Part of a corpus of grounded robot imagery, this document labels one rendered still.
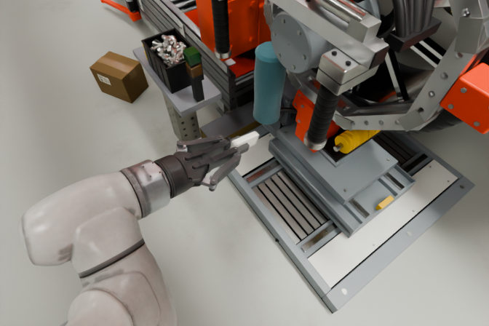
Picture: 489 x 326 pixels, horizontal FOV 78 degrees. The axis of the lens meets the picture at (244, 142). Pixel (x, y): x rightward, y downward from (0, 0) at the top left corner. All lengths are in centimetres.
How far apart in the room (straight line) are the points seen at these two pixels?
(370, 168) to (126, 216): 98
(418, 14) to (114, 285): 56
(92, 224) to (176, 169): 15
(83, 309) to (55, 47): 209
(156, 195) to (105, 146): 117
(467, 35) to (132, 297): 63
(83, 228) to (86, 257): 4
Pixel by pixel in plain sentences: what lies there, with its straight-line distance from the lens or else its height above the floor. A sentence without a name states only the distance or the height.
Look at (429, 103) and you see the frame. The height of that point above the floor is 81.
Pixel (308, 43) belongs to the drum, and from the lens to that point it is 62.
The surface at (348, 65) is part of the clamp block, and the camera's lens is 47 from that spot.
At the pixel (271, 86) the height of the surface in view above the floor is 65.
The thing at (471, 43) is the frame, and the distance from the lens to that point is 61.
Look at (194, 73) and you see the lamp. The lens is 100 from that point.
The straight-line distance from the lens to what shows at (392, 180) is 134.
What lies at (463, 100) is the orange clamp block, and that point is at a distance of 66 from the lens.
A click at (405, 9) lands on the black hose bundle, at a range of 51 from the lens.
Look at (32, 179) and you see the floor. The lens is 173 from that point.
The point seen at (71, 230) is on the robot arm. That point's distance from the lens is 49.
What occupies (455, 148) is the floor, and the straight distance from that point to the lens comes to 185.
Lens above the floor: 123
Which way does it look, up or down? 53 degrees down
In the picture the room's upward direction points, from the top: straight up
